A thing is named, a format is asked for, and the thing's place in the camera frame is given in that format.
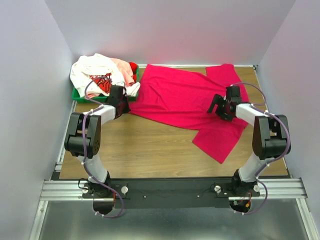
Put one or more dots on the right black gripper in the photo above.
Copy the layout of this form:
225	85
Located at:
220	100

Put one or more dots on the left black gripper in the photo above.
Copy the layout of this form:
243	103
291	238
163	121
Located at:
127	109

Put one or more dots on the magenta t shirt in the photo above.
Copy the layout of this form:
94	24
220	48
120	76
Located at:
182	98

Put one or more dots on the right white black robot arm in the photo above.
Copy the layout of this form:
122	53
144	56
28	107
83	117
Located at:
271	139

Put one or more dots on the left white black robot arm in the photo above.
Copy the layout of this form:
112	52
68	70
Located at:
83	139

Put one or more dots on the light pink t shirt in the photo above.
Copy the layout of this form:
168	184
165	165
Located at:
106	72

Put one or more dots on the red t shirt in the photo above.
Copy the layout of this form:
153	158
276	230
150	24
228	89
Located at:
134	68

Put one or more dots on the white printed t shirt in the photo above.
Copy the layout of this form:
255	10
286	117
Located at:
79	79

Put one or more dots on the green plastic bin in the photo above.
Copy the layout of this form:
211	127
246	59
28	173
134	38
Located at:
101	98

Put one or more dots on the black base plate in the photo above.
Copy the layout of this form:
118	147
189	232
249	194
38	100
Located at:
170	193

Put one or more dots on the aluminium frame rail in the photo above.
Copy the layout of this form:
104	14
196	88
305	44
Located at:
280	212

